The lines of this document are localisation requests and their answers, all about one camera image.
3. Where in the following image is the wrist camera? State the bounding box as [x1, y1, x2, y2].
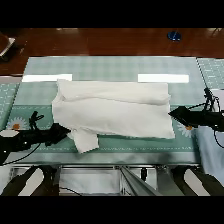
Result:
[28, 111, 45, 132]
[202, 87, 218, 112]

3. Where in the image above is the light blue garment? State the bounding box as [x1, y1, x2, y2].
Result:
[194, 125, 224, 178]

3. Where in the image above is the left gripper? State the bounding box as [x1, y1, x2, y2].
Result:
[42, 123, 65, 147]

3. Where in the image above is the black cable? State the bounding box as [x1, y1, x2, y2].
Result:
[0, 143, 42, 167]

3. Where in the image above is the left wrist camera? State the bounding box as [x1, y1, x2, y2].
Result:
[28, 111, 45, 132]

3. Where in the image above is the blue round object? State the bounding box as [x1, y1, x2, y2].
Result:
[166, 30, 183, 42]

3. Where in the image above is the white T-shirt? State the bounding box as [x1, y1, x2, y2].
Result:
[51, 78, 177, 155]

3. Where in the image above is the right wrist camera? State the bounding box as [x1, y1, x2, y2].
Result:
[202, 87, 218, 112]

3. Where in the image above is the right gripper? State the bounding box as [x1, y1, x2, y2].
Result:
[179, 106, 205, 129]

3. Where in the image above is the silver frame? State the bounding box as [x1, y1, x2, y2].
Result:
[0, 161, 224, 197]

